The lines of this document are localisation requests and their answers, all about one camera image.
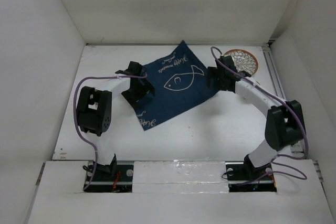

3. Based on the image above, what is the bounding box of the dark blue cloth placemat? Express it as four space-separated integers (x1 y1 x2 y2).
133 41 218 131

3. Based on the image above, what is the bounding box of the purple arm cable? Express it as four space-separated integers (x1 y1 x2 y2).
210 47 308 185
73 73 148 192

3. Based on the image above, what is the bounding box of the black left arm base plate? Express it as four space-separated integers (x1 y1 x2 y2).
82 161 134 193

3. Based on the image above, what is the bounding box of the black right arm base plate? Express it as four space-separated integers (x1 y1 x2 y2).
222 161 277 193

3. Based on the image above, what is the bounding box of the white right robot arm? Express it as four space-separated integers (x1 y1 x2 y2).
206 56 308 183

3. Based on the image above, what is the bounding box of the aluminium rail on right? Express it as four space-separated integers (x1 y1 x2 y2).
261 45 324 183

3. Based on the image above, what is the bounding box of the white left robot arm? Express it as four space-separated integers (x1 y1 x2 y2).
73 61 155 180

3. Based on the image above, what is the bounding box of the floral patterned ceramic bowl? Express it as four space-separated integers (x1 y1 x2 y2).
224 49 259 76

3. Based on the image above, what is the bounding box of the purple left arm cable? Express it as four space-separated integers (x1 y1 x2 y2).
73 73 148 192

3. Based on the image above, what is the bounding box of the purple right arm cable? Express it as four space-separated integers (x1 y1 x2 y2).
210 47 308 185

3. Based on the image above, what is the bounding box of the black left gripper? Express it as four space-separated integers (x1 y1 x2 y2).
122 77 154 108

